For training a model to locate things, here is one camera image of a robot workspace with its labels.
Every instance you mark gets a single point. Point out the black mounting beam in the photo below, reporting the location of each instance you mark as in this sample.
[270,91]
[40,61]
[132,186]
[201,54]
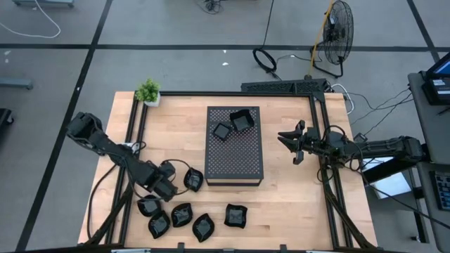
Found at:
[397,168]

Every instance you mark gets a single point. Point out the black perforated metal shelf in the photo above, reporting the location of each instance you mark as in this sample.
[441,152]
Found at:
[233,161]

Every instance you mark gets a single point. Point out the black floor fan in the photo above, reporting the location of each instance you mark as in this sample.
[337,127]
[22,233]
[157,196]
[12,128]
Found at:
[338,33]

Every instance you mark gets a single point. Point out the grey side table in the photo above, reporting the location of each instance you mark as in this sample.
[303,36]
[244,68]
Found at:
[427,119]

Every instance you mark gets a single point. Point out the green plant in white pot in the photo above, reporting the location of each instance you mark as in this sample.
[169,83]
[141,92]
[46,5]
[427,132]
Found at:
[148,90]

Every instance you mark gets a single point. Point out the black keypad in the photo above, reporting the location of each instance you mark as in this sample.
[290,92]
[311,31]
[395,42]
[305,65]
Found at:
[443,191]

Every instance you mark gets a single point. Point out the silver aluminium bracket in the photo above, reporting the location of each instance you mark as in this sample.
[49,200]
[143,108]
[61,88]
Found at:
[130,251]

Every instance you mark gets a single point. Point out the grey floor foot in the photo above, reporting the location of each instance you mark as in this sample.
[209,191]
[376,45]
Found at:
[15,83]

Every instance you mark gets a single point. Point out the wavy square black plate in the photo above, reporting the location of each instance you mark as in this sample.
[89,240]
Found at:
[236,215]
[242,121]

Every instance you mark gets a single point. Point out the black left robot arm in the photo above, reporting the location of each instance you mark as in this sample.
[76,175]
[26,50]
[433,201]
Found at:
[116,151]

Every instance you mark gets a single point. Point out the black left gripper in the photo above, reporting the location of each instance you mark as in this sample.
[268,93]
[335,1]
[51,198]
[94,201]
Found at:
[164,189]

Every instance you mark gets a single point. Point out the small square black plate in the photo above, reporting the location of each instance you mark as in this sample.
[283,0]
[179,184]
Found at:
[222,131]

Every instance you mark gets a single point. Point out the black monitor with blue screen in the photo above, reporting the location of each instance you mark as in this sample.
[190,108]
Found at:
[441,66]

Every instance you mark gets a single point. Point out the black wheeled base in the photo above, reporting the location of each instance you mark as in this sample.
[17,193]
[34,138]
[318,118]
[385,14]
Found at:
[5,116]

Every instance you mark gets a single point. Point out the leaf-shaped black plate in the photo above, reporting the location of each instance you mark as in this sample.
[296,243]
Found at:
[203,227]
[159,224]
[181,214]
[193,179]
[147,207]

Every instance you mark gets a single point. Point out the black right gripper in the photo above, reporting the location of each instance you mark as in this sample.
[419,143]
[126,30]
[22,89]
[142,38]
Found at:
[311,142]

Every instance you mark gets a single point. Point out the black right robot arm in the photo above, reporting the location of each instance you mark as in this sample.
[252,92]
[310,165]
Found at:
[386,145]

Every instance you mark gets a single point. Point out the grey cart base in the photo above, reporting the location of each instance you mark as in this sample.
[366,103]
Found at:
[44,3]

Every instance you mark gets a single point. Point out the black device with labels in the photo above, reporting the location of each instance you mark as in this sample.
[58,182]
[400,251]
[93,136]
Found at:
[436,92]

